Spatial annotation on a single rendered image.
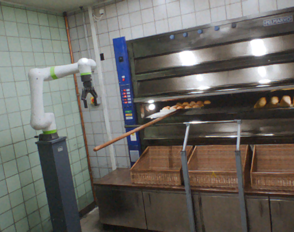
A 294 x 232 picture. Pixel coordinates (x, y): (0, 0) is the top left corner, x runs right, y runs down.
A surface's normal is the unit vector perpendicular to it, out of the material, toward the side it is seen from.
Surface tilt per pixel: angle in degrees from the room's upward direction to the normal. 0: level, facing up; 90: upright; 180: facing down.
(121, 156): 90
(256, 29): 92
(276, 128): 70
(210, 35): 90
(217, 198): 92
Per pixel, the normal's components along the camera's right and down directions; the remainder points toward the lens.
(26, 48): 0.89, -0.07
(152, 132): -0.45, -0.18
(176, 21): -0.43, 0.16
